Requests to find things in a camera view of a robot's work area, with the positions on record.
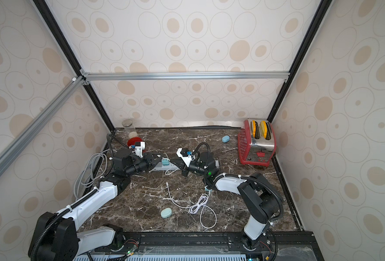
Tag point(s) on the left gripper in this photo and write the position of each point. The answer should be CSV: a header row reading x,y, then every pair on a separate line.
x,y
149,161

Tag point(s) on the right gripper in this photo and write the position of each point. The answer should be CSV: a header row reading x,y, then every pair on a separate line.
x,y
185,164

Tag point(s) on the blue earbud case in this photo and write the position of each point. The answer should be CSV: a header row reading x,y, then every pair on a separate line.
x,y
225,139

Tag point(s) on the green earbud case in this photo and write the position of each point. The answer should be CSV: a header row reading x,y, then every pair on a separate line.
x,y
166,213

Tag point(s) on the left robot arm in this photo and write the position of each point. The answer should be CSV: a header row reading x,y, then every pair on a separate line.
x,y
56,236

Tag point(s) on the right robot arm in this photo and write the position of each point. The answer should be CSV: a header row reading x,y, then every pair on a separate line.
x,y
262,200

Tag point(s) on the red metal cup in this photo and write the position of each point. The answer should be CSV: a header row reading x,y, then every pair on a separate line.
x,y
133,141

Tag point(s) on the clear glass jar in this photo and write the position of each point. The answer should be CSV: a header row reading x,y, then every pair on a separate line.
x,y
129,127

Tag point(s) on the red silver toaster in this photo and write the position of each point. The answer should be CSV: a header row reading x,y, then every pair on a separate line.
x,y
256,143

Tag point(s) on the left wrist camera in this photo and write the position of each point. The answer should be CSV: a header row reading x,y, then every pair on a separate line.
x,y
139,147

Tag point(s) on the horizontal aluminium rail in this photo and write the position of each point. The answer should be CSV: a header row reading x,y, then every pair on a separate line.
x,y
186,75

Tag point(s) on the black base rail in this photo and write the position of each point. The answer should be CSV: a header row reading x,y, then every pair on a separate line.
x,y
181,246

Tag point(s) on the diagonal aluminium rail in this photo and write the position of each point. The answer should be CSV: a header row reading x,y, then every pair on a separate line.
x,y
30,132

